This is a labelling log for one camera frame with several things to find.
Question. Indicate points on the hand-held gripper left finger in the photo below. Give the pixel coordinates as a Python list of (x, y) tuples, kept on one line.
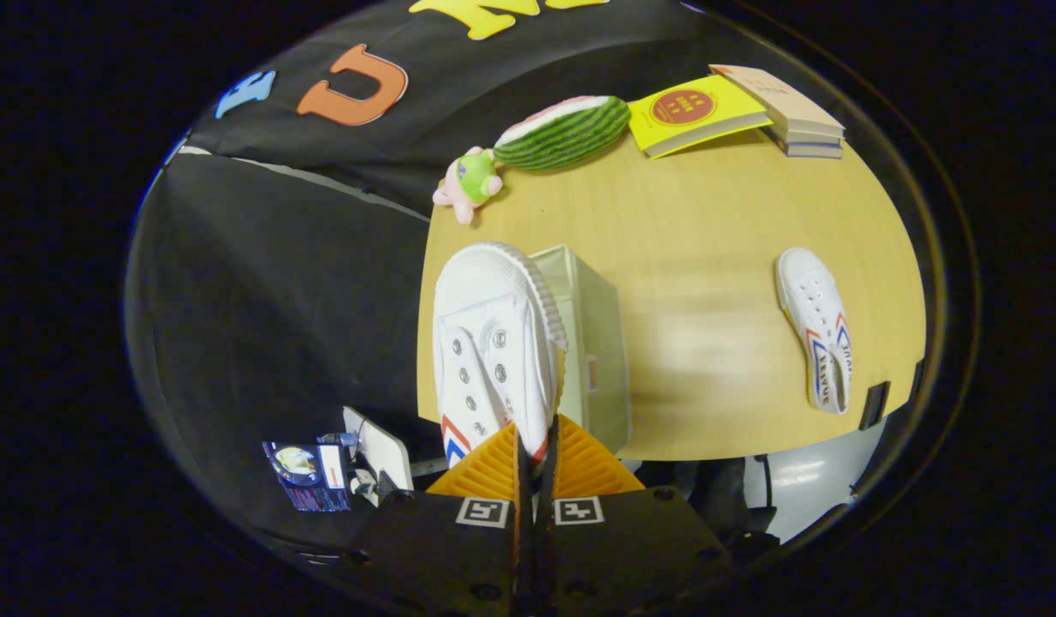
[(523, 480)]

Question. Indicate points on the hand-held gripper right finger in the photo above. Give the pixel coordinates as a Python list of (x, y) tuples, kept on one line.
[(548, 471)]

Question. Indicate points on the cream fabric storage box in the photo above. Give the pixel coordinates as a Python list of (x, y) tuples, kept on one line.
[(592, 343)]

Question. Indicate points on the white canvas shoe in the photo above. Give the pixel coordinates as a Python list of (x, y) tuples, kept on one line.
[(815, 317), (494, 291)]

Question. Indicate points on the white flat device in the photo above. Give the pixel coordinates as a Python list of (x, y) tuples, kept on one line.
[(384, 450)]

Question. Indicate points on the dark printed carton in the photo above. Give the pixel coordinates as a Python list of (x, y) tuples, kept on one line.
[(305, 476)]

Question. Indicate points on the pink and green plush toy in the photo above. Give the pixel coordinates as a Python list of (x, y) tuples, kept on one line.
[(472, 182)]

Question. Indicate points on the watermelon slice plush toy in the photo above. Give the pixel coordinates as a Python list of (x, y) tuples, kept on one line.
[(566, 133)]

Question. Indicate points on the yellow book with red circle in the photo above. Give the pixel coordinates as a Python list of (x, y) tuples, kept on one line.
[(691, 111)]

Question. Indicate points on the grey paperback book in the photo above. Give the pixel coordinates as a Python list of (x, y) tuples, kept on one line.
[(815, 152)]

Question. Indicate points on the white paperback book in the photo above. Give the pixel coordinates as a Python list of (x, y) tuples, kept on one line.
[(811, 139)]

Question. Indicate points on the beige paperback book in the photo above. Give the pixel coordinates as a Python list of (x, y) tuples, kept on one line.
[(776, 96)]

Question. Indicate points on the black table edge bracket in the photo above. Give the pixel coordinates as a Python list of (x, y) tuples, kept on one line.
[(916, 379), (874, 405)]

